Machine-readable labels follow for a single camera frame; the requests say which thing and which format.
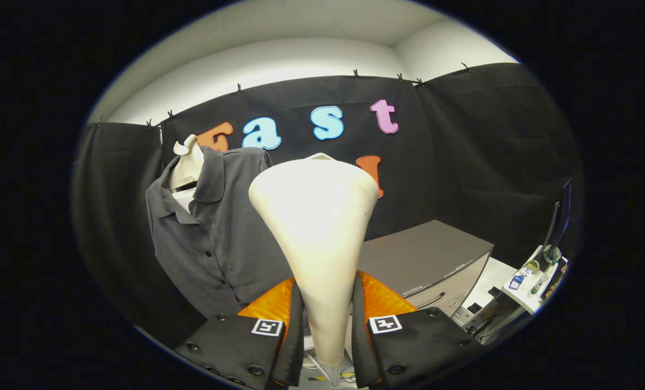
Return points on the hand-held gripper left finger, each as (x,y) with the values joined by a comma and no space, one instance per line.
(292,346)

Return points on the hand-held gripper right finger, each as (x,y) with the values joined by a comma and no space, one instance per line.
(360,346)

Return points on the grey button-up shirt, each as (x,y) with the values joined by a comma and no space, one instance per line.
(230,244)

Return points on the white garment steamer head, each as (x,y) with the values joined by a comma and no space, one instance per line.
(314,227)

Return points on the grey cabinet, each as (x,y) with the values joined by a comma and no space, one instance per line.
(425,249)

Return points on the low white table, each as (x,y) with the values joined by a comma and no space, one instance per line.
(496,276)

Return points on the small blue white packet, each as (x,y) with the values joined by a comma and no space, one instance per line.
(516,281)

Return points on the white desk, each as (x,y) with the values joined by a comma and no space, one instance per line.
(523,298)

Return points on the yellowish tape roll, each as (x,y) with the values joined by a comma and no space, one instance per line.
(528,265)

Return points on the clear plastic water bottle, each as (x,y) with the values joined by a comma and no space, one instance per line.
(539,284)

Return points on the white mannequin torso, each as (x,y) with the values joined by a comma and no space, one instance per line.
(187,168)

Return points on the greenish round bowl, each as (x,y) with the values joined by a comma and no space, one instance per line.
(551,254)

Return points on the computer monitor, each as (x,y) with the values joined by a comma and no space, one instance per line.
(563,216)

